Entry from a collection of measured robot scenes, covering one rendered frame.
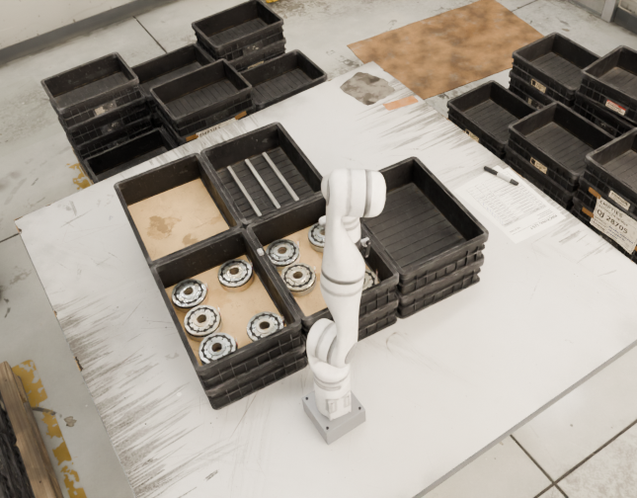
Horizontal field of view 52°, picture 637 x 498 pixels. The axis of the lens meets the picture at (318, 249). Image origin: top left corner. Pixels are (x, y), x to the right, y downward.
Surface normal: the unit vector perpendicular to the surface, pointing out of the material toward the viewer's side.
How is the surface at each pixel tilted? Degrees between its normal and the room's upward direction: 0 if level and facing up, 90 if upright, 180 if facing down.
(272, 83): 0
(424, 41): 4
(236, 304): 0
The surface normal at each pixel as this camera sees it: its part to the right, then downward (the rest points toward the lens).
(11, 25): 0.53, 0.62
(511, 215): -0.07, -0.65
